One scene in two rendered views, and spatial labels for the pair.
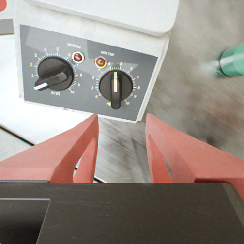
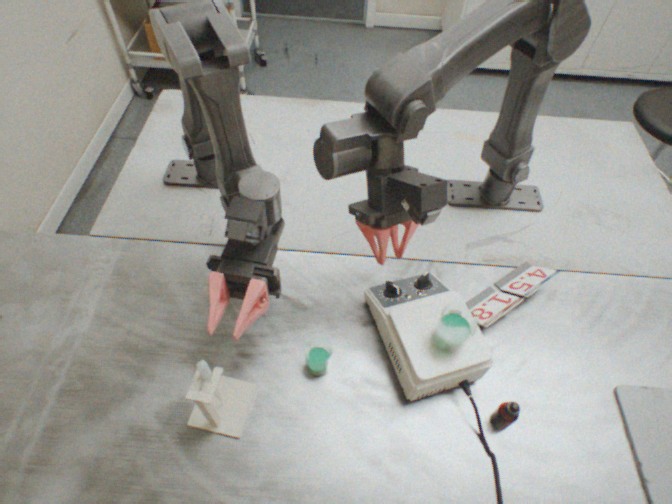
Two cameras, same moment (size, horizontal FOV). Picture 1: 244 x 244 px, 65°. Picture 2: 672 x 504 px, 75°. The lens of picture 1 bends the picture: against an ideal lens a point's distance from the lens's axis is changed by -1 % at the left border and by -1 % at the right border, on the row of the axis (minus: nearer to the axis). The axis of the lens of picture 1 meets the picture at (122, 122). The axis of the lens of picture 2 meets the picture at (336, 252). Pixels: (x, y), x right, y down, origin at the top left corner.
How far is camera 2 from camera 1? 0.61 m
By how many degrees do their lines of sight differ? 35
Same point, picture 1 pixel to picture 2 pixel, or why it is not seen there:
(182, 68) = (352, 340)
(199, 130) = (316, 310)
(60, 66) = (423, 286)
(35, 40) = (440, 289)
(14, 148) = (419, 253)
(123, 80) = (392, 294)
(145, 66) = (386, 303)
